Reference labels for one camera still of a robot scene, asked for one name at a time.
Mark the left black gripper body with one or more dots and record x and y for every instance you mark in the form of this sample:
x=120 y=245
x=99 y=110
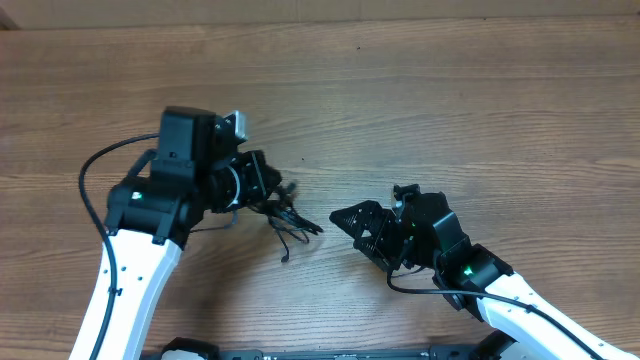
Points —
x=252 y=187

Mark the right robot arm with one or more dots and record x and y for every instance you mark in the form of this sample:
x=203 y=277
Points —
x=422 y=230

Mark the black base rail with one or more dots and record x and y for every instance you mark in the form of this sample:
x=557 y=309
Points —
x=434 y=352

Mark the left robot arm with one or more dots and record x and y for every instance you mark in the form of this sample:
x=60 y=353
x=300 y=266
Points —
x=196 y=167

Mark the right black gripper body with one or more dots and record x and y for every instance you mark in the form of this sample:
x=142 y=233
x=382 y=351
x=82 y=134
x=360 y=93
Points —
x=390 y=241

